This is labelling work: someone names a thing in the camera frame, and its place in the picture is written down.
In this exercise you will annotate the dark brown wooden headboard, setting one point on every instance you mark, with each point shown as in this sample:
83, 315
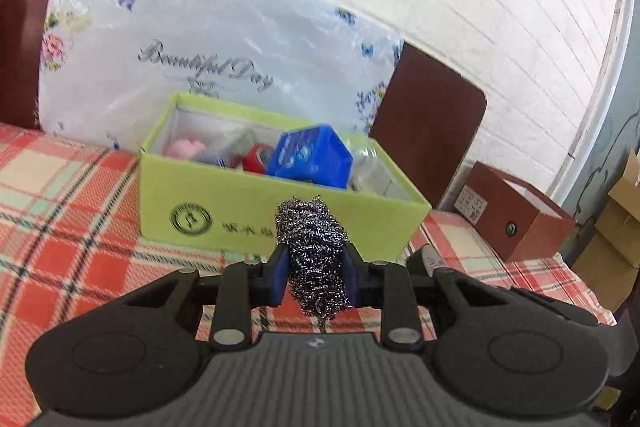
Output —
427, 120

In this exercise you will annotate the steel wool scrubber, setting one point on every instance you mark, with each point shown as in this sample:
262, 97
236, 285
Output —
315, 241

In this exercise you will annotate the brown cardboard box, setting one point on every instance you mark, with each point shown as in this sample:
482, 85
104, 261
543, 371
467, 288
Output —
514, 218

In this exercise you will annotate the stacked cardboard cartons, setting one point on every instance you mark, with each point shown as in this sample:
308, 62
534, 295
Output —
609, 265

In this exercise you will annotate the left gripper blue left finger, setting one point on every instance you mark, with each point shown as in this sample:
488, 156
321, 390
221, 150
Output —
276, 275

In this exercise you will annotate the green cardboard storage box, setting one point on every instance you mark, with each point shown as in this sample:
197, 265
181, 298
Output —
185, 203

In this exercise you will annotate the blue chewing gum box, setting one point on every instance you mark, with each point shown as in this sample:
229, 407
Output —
314, 154

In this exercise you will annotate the red tape roll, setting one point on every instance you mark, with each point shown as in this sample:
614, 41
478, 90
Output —
257, 159

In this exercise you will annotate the clear plastic cup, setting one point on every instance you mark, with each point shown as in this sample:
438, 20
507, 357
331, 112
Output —
369, 173

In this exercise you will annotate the white pink glove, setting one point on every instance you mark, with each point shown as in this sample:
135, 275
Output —
184, 149

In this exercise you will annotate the floral Beautiful Day plastic bag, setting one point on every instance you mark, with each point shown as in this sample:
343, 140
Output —
109, 68

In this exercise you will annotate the purple small box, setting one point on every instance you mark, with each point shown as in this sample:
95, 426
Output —
229, 151

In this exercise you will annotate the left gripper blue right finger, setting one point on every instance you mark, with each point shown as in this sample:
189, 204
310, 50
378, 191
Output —
354, 269

